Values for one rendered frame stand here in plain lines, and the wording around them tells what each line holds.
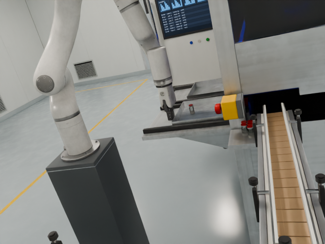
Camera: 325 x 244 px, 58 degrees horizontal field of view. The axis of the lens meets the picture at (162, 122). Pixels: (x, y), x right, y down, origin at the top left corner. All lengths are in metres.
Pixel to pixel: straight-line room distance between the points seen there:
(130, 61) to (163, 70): 6.13
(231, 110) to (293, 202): 0.46
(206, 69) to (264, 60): 1.11
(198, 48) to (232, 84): 1.06
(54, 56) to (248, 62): 0.75
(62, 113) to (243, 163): 0.80
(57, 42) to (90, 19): 6.37
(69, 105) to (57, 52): 0.23
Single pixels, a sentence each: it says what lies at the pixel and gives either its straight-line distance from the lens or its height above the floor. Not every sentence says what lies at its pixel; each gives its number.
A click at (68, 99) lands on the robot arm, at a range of 1.36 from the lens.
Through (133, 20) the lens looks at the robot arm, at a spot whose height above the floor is 1.37.
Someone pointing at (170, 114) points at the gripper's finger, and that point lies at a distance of 1.35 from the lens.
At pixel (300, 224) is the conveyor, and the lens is 0.68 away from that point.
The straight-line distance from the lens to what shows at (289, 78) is 1.14.
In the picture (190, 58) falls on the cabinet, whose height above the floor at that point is 1.00.
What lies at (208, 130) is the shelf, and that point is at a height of 0.88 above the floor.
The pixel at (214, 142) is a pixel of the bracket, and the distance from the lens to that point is 1.36.
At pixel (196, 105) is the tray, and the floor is 0.88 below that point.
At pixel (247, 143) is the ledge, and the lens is 1.08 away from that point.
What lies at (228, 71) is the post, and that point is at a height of 1.11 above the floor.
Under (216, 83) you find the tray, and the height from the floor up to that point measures 0.88.
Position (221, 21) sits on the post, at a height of 1.29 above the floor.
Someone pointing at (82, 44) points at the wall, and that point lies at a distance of 7.87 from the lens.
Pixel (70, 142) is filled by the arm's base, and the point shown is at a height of 0.94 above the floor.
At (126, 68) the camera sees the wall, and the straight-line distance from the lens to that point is 7.47.
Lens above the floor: 1.39
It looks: 21 degrees down
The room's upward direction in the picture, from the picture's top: 15 degrees counter-clockwise
